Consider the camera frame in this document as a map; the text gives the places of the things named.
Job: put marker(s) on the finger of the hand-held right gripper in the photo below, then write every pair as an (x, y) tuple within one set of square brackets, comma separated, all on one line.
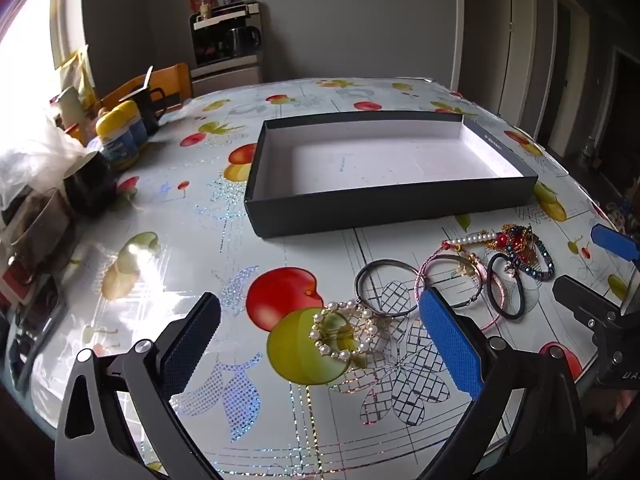
[(575, 297), (615, 242)]

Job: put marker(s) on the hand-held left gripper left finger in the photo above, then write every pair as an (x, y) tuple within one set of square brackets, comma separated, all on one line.
[(192, 345)]

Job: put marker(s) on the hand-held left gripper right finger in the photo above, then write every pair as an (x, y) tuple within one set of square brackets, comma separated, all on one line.
[(450, 340)]

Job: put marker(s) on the red gold bead ornament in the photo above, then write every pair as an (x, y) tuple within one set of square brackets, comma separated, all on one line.
[(515, 240)]

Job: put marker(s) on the pearl hair clip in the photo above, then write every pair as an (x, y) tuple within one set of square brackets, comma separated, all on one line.
[(475, 237)]

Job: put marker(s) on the black cardboard box tray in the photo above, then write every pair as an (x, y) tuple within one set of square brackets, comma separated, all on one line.
[(400, 170)]

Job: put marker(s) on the fruit printed tablecloth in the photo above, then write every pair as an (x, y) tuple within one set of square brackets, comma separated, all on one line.
[(200, 240)]

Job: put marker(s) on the metal pot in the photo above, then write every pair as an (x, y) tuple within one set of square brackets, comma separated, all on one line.
[(35, 230)]

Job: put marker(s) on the black cup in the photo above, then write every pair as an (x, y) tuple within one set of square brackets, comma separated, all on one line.
[(87, 180)]

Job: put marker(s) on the yellow lid bottle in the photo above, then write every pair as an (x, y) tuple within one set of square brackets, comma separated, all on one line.
[(117, 135), (139, 132)]

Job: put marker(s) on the white door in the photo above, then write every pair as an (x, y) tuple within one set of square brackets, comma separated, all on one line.
[(500, 35)]

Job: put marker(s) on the clear plastic bag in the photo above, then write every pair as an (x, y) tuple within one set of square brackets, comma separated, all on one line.
[(35, 155)]

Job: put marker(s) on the wooden chair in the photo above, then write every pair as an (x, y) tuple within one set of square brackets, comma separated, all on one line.
[(172, 80)]

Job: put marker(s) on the grey small cabinet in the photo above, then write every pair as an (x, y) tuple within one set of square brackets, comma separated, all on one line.
[(225, 77)]

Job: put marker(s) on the white cup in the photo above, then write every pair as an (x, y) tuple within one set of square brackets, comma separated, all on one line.
[(70, 102)]

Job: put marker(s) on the yellow bag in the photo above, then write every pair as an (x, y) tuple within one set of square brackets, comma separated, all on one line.
[(75, 67)]

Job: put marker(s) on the black kettle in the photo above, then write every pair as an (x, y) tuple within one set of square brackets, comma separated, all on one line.
[(242, 40)]

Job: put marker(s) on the black coffee machine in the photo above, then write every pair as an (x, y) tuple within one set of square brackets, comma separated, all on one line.
[(215, 35)]

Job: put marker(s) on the window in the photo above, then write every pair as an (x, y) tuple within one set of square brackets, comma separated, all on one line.
[(30, 50)]

